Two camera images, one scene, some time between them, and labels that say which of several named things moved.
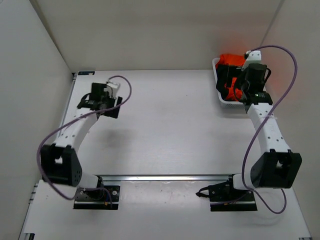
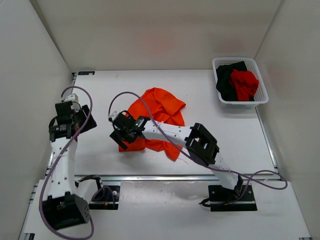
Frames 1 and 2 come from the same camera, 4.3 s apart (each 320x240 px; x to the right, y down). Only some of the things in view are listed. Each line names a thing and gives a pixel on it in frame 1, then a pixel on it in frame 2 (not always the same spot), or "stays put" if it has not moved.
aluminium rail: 165,178 stays put
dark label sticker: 88,73 stays put
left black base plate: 102,197 stays put
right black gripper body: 245,84 -> 119,133
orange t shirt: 235,94 -> 158,106
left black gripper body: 108,101 -> 80,117
